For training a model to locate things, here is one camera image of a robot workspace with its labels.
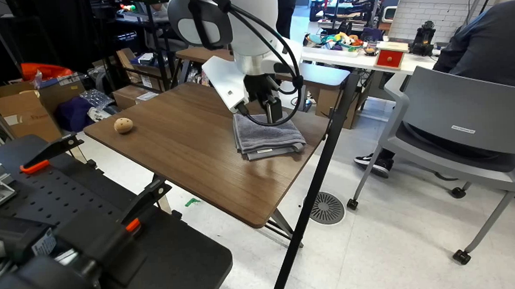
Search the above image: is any bin of plush toys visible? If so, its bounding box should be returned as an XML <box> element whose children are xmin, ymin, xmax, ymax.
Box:
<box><xmin>302</xmin><ymin>30</ymin><xmax>366</xmax><ymax>60</ymax></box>

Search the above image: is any red wooden drawer box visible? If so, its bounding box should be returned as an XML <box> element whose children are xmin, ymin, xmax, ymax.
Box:
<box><xmin>374</xmin><ymin>40</ymin><xmax>411</xmax><ymax>72</ymax></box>

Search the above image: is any grey chair on castors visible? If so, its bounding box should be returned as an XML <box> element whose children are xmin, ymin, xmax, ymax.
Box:
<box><xmin>339</xmin><ymin>61</ymin><xmax>515</xmax><ymax>271</ymax></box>

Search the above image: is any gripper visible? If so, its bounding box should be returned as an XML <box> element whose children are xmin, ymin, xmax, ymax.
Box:
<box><xmin>243</xmin><ymin>73</ymin><xmax>284</xmax><ymax>125</ymax></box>

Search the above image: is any tan toy potato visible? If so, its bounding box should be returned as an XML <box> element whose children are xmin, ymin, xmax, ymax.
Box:
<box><xmin>113</xmin><ymin>117</ymin><xmax>135</xmax><ymax>135</ymax></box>

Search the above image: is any stack of cardboard boxes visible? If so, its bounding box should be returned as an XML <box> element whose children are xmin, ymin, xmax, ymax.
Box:
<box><xmin>0</xmin><ymin>76</ymin><xmax>89</xmax><ymax>146</ymax></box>

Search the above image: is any dark blue cloth bag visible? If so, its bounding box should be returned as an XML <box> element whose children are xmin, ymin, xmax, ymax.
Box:
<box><xmin>54</xmin><ymin>95</ymin><xmax>96</xmax><ymax>134</ymax></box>

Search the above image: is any orange plastic bag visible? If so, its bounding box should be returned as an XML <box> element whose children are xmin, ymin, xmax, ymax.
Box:
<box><xmin>20</xmin><ymin>60</ymin><xmax>74</xmax><ymax>83</ymax></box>

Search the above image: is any round floor vent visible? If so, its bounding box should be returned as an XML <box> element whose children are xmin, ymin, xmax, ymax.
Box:
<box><xmin>307</xmin><ymin>190</ymin><xmax>346</xmax><ymax>227</ymax></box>

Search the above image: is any brown wooden table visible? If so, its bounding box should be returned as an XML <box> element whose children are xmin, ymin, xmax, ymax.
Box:
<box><xmin>175</xmin><ymin>44</ymin><xmax>236</xmax><ymax>66</ymax></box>

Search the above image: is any white table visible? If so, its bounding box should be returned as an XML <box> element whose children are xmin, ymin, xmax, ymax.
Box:
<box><xmin>298</xmin><ymin>38</ymin><xmax>441</xmax><ymax>89</ymax></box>

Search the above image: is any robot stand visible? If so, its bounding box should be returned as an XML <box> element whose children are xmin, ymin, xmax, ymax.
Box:
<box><xmin>0</xmin><ymin>124</ymin><xmax>235</xmax><ymax>289</ymax></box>

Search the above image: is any black toy coffee machine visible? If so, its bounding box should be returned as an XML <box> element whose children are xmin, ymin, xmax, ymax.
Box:
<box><xmin>409</xmin><ymin>20</ymin><xmax>438</xmax><ymax>58</ymax></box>

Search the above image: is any black metal shelf rack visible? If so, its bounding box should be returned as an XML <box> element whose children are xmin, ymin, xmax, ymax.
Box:
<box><xmin>86</xmin><ymin>0</ymin><xmax>181</xmax><ymax>97</ymax></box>

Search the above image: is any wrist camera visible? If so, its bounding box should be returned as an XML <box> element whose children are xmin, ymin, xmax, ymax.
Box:
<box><xmin>201</xmin><ymin>53</ymin><xmax>251</xmax><ymax>117</ymax></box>

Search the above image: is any folded grey towel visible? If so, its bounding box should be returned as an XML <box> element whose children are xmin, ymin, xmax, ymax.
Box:
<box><xmin>232</xmin><ymin>109</ymin><xmax>308</xmax><ymax>162</ymax></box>

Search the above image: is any white brick pattern panel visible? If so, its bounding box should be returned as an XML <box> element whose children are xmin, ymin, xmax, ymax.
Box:
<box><xmin>385</xmin><ymin>0</ymin><xmax>515</xmax><ymax>47</ymax></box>

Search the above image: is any cardboard box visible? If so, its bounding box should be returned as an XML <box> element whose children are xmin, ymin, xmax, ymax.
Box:
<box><xmin>314</xmin><ymin>83</ymin><xmax>363</xmax><ymax>131</ymax></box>
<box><xmin>112</xmin><ymin>83</ymin><xmax>162</xmax><ymax>111</ymax></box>

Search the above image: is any person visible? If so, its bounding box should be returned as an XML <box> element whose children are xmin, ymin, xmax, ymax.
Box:
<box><xmin>275</xmin><ymin>0</ymin><xmax>308</xmax><ymax>40</ymax></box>
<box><xmin>346</xmin><ymin>0</ymin><xmax>515</xmax><ymax>180</ymax></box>

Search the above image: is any black clamp with orange trigger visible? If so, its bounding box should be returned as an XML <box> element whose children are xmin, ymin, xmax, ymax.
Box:
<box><xmin>53</xmin><ymin>177</ymin><xmax>178</xmax><ymax>289</ymax></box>
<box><xmin>17</xmin><ymin>132</ymin><xmax>87</xmax><ymax>176</ymax></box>

